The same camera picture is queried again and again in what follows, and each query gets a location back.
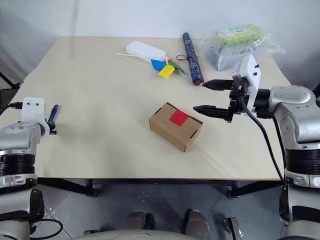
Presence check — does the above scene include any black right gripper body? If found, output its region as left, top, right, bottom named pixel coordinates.
left=226, top=76, right=251, bottom=124

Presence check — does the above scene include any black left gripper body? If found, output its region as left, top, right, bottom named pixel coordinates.
left=46, top=121, right=59, bottom=136

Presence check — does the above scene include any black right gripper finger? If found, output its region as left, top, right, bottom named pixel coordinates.
left=192, top=104, right=230, bottom=120
left=201, top=79, right=235, bottom=92

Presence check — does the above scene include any blue pen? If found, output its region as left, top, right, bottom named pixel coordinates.
left=48, top=104, right=60, bottom=123

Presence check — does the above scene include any red tape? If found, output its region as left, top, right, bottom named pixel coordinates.
left=168, top=110, right=190, bottom=126

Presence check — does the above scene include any brown cardboard box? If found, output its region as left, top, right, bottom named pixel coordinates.
left=148, top=101, right=204, bottom=153

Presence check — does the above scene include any grey sponge pack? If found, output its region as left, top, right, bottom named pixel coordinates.
left=208, top=41, right=252, bottom=71

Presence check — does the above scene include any blue patterned scroll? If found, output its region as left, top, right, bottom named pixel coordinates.
left=181, top=31, right=205, bottom=87

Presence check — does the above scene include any green sponge pack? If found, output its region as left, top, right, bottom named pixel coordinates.
left=215, top=23, right=262, bottom=48

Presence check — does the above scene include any colourful paper pinwheel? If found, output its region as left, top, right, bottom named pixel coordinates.
left=114, top=52, right=189, bottom=79

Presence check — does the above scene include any black stand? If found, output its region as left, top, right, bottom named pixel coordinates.
left=0, top=71, right=21, bottom=114

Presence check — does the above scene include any clear plastic bag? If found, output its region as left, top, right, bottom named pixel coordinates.
left=199, top=23, right=287, bottom=72

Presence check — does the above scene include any white plastic case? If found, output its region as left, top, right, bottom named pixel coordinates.
left=125, top=40, right=167, bottom=62

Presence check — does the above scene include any brown rounded shape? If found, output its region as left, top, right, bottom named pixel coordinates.
left=185, top=209, right=211, bottom=240
left=119, top=210, right=155, bottom=231

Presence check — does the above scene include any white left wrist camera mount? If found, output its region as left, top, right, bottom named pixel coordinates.
left=21, top=97, right=50, bottom=138

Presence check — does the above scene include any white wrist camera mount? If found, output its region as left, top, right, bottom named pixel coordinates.
left=231, top=53, right=262, bottom=111
left=21, top=97, right=50, bottom=138

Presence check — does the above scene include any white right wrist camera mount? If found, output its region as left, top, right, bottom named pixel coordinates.
left=231, top=53, right=262, bottom=111

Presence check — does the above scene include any dark scroll string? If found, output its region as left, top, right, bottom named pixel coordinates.
left=175, top=54, right=199, bottom=63

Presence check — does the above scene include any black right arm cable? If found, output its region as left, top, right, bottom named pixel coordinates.
left=238, top=96, right=286, bottom=185

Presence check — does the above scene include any black table frame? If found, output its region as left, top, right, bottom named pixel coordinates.
left=36, top=177, right=284, bottom=199

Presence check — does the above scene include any metal floor bracket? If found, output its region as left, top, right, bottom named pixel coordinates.
left=223, top=217, right=245, bottom=240

